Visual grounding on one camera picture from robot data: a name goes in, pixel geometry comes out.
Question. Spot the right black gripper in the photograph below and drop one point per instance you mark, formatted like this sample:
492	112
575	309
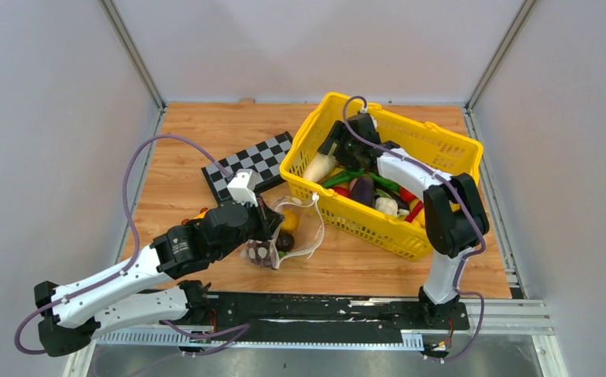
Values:
340	133

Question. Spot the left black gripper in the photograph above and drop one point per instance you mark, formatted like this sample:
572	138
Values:
269	218

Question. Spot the white radish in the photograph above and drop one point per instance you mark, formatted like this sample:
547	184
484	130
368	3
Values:
319	167

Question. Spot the purple grape bunch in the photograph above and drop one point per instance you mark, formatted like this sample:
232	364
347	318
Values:
260	253

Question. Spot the dark avocado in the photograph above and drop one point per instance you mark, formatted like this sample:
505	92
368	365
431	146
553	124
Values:
285	242

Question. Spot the small yellow fruit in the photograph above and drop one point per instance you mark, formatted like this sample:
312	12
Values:
291	220

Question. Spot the clear polka dot zip bag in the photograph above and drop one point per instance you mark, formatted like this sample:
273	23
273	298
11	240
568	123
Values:
311	230

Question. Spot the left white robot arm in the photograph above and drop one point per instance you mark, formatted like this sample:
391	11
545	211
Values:
151	285

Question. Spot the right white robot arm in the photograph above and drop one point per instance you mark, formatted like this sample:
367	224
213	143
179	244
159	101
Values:
455	218

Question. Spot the green bean pods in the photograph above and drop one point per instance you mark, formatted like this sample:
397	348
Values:
344	176

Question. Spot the yellow plastic basket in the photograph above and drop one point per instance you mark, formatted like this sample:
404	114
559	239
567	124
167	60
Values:
441	149

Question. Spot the yellow toy car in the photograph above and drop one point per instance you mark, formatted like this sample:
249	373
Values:
202	213

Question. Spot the purple eggplant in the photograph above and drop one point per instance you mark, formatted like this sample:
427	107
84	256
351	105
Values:
362	191

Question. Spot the white garlic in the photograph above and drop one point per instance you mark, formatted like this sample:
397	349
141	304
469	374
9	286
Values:
387	206

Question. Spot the red bell pepper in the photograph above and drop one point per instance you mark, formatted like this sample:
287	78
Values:
406	196

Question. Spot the black grey chessboard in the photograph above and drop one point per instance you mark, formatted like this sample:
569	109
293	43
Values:
264	158

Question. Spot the red chili pepper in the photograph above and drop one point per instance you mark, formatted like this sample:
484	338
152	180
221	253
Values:
415	206

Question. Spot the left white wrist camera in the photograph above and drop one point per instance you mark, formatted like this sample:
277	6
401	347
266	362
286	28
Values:
242	186

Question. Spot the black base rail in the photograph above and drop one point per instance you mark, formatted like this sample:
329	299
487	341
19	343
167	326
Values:
319	318

